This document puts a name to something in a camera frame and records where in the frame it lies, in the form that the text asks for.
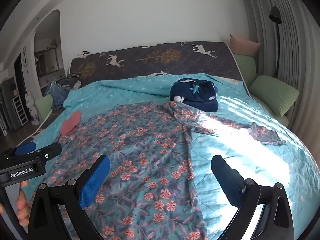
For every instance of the floral teal garment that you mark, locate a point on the floral teal garment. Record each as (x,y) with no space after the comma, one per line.
(140,155)

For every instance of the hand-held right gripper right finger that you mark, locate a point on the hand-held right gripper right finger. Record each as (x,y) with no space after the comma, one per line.
(225,177)

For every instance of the blue denim cloth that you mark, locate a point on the blue denim cloth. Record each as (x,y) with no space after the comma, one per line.
(57,93)

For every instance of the dark cabinet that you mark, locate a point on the dark cabinet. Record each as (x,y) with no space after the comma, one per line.
(7,102)

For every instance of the teal star quilt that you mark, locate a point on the teal star quilt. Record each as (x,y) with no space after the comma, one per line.
(250,135)

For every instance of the arched wall niche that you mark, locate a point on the arched wall niche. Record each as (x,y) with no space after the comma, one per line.
(48,50)

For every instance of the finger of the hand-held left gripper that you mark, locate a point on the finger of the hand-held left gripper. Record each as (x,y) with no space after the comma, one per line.
(51,151)
(25,148)

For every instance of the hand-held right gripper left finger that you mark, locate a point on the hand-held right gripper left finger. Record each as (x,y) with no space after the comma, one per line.
(95,180)

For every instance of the person's left hand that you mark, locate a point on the person's left hand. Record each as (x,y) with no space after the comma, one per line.
(23,210)

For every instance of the grey curtain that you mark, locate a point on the grey curtain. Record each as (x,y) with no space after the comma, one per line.
(292,42)

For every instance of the grey crumpled cloth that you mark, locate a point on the grey crumpled cloth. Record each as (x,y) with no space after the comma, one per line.
(72,81)

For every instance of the black floor lamp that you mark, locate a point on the black floor lamp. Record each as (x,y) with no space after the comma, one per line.
(275,17)

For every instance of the green pillow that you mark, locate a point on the green pillow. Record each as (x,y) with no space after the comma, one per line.
(246,68)
(45,107)
(275,93)

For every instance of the white slatted rack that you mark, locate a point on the white slatted rack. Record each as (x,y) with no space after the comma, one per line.
(20,110)

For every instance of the pink cloth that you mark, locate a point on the pink cloth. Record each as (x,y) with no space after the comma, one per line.
(71,123)

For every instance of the white cat figure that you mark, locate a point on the white cat figure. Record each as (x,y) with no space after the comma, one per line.
(32,107)

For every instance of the pink pillow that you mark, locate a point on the pink pillow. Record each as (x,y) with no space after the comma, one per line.
(243,45)

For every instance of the navy folded star clothes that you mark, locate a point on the navy folded star clothes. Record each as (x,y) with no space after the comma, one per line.
(197,95)

